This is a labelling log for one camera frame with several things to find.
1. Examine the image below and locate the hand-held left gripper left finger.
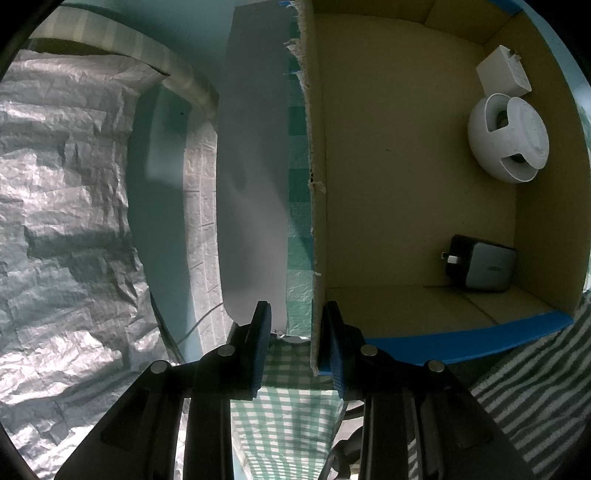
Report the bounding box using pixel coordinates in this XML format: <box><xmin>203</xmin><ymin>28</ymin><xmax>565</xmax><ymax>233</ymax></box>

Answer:
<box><xmin>55</xmin><ymin>300</ymin><xmax>273</xmax><ymax>480</ymax></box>

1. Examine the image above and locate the dark grey charger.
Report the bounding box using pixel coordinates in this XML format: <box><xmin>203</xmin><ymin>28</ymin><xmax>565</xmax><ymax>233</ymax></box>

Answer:
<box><xmin>441</xmin><ymin>234</ymin><xmax>519</xmax><ymax>294</ymax></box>

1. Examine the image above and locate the silver crinkled foil sheet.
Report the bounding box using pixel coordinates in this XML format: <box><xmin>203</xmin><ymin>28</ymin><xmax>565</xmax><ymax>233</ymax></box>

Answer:
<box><xmin>0</xmin><ymin>48</ymin><xmax>185</xmax><ymax>480</ymax></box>

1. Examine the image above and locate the green checked cloth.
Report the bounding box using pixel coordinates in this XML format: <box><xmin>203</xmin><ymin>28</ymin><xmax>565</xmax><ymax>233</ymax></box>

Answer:
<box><xmin>229</xmin><ymin>28</ymin><xmax>345</xmax><ymax>480</ymax></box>

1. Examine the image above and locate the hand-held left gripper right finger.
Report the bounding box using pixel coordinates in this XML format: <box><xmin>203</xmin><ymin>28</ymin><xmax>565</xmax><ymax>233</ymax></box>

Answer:
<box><xmin>321</xmin><ymin>300</ymin><xmax>539</xmax><ymax>480</ymax></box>

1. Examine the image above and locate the grey white striped cloth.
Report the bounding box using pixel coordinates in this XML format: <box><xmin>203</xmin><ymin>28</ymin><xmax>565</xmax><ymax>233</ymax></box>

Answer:
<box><xmin>406</xmin><ymin>318</ymin><xmax>591</xmax><ymax>480</ymax></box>

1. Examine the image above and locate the pale striped fabric strip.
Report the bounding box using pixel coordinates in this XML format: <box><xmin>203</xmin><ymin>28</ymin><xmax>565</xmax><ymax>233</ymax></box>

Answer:
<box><xmin>28</xmin><ymin>4</ymin><xmax>220</xmax><ymax>121</ymax></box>

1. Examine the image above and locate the white spherical cable reel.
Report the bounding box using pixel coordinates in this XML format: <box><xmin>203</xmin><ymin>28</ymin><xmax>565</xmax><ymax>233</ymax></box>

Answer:
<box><xmin>468</xmin><ymin>93</ymin><xmax>551</xmax><ymax>184</ymax></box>

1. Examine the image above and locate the blue cardboard box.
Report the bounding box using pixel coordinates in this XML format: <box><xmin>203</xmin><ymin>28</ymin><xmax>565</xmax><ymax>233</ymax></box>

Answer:
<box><xmin>279</xmin><ymin>0</ymin><xmax>591</xmax><ymax>377</ymax></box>

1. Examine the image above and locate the white plug charger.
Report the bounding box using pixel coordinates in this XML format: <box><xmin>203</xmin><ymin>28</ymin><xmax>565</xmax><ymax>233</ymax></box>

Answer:
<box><xmin>475</xmin><ymin>45</ymin><xmax>533</xmax><ymax>97</ymax></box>

